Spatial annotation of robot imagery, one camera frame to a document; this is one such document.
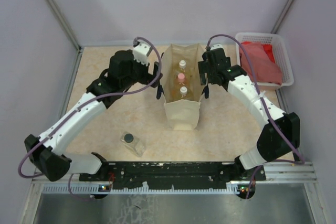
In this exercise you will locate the aluminium rail frame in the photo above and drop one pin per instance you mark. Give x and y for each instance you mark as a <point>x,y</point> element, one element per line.
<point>276,173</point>

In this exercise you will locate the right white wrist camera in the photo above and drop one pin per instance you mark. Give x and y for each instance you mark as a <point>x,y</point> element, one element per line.
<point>214,46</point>

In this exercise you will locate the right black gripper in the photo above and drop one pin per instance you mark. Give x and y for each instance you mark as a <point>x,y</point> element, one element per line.
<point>204,67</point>

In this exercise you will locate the beige canvas bag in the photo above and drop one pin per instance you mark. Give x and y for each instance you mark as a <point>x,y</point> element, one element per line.
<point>182,114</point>

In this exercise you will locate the pink red cloth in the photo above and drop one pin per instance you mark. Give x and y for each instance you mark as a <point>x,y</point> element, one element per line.
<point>263,61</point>

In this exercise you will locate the clear bottle black cap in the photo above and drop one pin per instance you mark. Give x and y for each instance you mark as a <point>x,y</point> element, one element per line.
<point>133,143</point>

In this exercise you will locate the amber bottle white cap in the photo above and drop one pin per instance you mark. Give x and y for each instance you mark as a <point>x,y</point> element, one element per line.
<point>182,93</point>

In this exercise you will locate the white plastic basket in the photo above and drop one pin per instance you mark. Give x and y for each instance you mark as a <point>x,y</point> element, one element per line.
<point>279,52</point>

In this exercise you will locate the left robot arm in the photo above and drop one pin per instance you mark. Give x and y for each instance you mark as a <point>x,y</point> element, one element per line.
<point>47,151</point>

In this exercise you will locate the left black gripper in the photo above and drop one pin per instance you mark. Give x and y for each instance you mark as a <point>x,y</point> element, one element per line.
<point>148,78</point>

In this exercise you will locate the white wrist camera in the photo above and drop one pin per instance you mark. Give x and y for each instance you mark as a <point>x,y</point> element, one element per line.
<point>214,46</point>
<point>141,52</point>

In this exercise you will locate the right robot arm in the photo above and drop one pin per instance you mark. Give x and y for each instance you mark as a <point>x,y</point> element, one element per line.
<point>280,131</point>

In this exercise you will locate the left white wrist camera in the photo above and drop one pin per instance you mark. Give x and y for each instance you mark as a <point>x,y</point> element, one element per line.
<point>141,52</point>

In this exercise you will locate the pink cap orange bottle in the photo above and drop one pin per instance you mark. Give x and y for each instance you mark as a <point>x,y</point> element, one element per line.
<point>182,80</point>

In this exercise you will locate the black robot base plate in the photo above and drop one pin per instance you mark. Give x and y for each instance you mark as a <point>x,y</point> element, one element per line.
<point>175,176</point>

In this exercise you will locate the yellow liquid bottle white cap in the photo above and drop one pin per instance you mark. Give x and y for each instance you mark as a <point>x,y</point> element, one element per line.
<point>182,67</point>

